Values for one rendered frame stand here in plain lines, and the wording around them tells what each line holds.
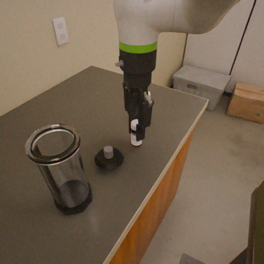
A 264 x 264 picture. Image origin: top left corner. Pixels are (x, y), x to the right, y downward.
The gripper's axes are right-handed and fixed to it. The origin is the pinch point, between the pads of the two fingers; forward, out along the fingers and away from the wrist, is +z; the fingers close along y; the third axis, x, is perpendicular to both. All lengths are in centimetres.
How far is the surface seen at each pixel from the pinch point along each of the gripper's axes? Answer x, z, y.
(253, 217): 12.8, 8.8, 38.1
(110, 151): -11.5, 1.2, 3.8
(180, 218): 37, 102, 3
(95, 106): -3.0, 7.6, -29.3
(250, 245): 6.4, 9.4, 42.2
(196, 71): 164, 69, -121
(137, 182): -8.0, 7.7, 13.4
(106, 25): 29, -10, -82
